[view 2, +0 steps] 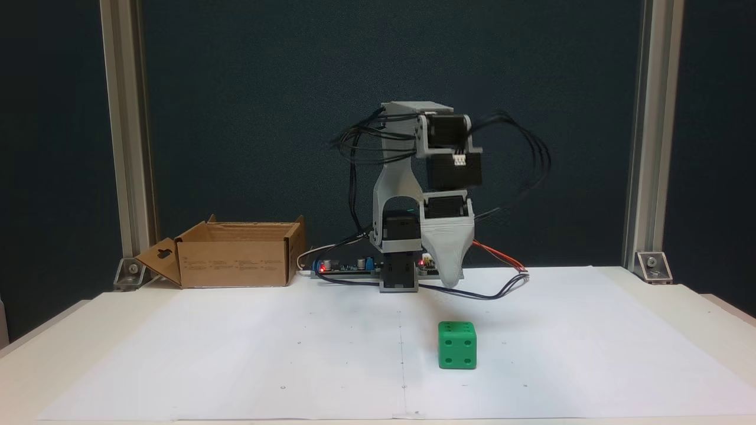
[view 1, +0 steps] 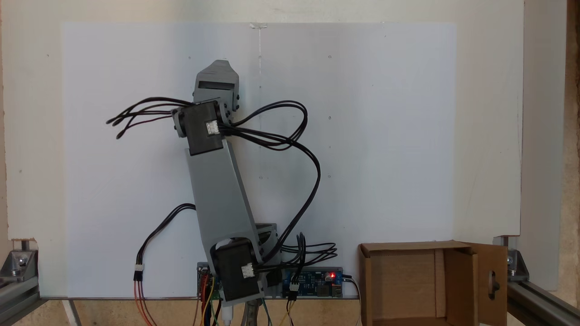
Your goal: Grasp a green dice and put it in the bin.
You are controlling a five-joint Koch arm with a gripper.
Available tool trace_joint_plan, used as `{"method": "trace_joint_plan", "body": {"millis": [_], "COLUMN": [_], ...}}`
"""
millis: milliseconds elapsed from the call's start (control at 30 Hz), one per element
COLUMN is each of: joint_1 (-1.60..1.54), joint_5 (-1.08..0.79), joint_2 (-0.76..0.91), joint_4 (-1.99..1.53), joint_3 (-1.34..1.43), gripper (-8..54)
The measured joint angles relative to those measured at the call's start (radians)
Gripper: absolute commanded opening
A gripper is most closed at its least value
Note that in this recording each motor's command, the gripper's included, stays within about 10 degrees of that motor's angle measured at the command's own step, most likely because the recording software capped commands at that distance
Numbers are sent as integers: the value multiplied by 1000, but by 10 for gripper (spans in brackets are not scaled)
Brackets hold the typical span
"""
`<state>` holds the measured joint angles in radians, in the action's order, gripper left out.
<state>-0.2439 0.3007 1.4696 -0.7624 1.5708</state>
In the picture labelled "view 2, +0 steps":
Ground black cable with white connector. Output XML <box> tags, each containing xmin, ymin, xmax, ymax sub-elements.
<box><xmin>416</xmin><ymin>269</ymin><xmax>530</xmax><ymax>302</ymax></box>

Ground black gripper motor cable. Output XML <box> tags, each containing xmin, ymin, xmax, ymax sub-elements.
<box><xmin>470</xmin><ymin>111</ymin><xmax>553</xmax><ymax>224</ymax></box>

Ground circuit board with jumper wires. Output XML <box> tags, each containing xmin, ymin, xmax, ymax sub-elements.
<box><xmin>418</xmin><ymin>253</ymin><xmax>465</xmax><ymax>279</ymax></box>

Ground thin board power cable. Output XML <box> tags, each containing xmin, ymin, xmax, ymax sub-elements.
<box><xmin>296</xmin><ymin>239</ymin><xmax>331</xmax><ymax>275</ymax></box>

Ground red and orange wires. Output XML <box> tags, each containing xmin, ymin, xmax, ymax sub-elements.
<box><xmin>472</xmin><ymin>239</ymin><xmax>528</xmax><ymax>273</ymax></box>

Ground blue circuit board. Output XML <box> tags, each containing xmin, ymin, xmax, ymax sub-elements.
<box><xmin>311</xmin><ymin>255</ymin><xmax>382</xmax><ymax>279</ymax></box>

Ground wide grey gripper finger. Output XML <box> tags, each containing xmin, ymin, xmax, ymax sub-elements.
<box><xmin>422</xmin><ymin>223</ymin><xmax>475</xmax><ymax>289</ymax></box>

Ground brown cardboard box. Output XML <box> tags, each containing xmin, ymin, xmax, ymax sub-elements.
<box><xmin>135</xmin><ymin>215</ymin><xmax>307</xmax><ymax>290</ymax></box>

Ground black elbow motor cable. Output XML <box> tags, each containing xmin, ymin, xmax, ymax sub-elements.
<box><xmin>330</xmin><ymin>109</ymin><xmax>417</xmax><ymax>237</ymax></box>

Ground green dice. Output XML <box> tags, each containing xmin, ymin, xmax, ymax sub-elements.
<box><xmin>438</xmin><ymin>321</ymin><xmax>477</xmax><ymax>370</ymax></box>

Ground metal corner bracket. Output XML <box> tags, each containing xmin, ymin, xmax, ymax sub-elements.
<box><xmin>635</xmin><ymin>251</ymin><xmax>673</xmax><ymax>284</ymax></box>
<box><xmin>113</xmin><ymin>257</ymin><xmax>147</xmax><ymax>292</ymax></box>

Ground aluminium frame post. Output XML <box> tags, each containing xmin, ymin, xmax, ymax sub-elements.
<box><xmin>621</xmin><ymin>0</ymin><xmax>686</xmax><ymax>272</ymax></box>
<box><xmin>99</xmin><ymin>0</ymin><xmax>159</xmax><ymax>260</ymax></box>

